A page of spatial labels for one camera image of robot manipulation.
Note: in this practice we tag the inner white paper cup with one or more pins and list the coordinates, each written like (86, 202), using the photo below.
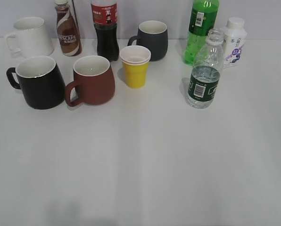
(135, 54)

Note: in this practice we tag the green soda bottle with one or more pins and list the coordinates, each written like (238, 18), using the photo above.
(202, 19)

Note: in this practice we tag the white yogurt drink bottle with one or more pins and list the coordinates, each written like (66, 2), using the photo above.
(234, 37)

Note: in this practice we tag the black conical mug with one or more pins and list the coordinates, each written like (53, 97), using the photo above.
(40, 81)

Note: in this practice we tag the yellow paper cup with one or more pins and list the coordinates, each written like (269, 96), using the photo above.
(135, 74)

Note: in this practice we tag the clear water bottle green label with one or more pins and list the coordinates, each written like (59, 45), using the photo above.
(206, 71)

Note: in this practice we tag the red ceramic mug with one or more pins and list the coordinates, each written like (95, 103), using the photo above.
(93, 84)

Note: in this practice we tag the Nescafe coffee bottle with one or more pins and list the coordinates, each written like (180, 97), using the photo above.
(68, 34)

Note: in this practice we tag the white ceramic mug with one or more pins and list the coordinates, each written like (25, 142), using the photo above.
(32, 38)

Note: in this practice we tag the dark grey round mug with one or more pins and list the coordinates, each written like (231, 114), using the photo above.
(153, 35)

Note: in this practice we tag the cola bottle red label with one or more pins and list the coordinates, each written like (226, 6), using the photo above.
(104, 14)

